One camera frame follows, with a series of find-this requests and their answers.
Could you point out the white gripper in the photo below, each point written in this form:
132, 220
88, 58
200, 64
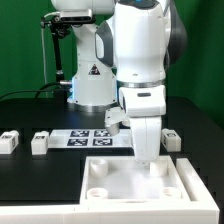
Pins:
144, 107

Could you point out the white square table top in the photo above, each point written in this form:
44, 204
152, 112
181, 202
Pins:
121, 179

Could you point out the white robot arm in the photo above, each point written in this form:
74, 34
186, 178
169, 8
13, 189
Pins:
123, 50

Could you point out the white L-shaped obstacle fence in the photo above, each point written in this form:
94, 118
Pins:
201, 209

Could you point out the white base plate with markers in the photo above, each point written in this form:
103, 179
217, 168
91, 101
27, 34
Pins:
88, 138

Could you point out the black camera stand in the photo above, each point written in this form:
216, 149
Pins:
59, 30

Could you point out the silver camera on stand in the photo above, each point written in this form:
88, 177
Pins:
76, 16

